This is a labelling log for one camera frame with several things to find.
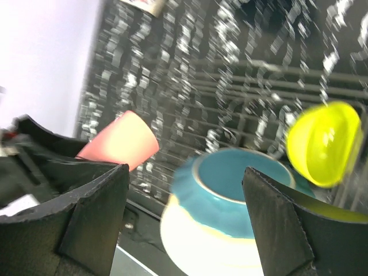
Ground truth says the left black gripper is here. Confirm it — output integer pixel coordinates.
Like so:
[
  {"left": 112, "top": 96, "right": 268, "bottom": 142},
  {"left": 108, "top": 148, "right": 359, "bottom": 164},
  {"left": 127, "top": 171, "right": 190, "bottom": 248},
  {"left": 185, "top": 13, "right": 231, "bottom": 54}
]
[{"left": 1, "top": 115, "right": 115, "bottom": 207}]

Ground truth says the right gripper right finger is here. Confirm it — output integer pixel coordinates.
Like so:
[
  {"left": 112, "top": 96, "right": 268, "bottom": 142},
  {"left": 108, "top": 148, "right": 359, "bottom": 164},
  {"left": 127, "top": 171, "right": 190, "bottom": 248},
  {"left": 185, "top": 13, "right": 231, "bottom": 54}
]
[{"left": 243, "top": 167, "right": 367, "bottom": 275}]

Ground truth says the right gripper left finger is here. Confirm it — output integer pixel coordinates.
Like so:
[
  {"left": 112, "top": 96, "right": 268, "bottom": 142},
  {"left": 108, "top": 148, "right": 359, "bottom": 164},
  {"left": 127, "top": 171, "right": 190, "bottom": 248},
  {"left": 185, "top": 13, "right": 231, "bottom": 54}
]
[{"left": 1, "top": 165, "right": 129, "bottom": 275}]

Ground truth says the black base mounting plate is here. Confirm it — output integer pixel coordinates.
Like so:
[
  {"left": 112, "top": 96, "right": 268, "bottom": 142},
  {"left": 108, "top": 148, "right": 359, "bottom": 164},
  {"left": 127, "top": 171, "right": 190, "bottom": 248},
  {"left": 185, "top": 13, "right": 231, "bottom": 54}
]
[{"left": 110, "top": 203, "right": 185, "bottom": 275}]

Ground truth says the short pink cup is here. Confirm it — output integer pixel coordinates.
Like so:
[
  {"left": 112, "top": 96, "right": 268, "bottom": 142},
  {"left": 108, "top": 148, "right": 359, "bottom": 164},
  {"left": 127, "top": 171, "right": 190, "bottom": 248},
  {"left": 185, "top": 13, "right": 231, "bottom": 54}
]
[{"left": 76, "top": 110, "right": 159, "bottom": 171}]

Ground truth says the white plate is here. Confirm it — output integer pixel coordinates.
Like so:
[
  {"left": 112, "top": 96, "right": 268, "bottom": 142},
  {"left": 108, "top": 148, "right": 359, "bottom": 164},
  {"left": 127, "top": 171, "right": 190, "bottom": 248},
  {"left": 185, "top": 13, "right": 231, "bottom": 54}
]
[{"left": 160, "top": 195, "right": 263, "bottom": 275}]

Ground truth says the teal plate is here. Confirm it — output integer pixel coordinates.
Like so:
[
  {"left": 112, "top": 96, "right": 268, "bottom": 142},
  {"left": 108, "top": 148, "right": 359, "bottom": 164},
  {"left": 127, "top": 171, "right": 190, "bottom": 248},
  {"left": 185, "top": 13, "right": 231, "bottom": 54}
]
[{"left": 170, "top": 148, "right": 314, "bottom": 239}]

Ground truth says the yellow-green bowl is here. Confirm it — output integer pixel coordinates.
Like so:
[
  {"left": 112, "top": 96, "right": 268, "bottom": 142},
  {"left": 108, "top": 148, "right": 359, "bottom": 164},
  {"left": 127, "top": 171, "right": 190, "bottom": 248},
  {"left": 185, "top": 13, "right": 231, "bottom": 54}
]
[{"left": 286, "top": 101, "right": 363, "bottom": 189}]

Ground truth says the floral cover book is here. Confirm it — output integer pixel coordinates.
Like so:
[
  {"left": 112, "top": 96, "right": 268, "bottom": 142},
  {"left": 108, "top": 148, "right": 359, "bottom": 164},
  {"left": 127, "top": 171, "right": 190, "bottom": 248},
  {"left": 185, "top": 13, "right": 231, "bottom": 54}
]
[{"left": 121, "top": 0, "right": 166, "bottom": 17}]

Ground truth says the wire dish rack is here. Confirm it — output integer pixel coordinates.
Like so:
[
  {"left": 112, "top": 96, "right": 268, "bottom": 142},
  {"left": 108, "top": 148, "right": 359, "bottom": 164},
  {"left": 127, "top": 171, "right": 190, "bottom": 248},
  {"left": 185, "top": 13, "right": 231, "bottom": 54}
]
[{"left": 183, "top": 59, "right": 368, "bottom": 210}]

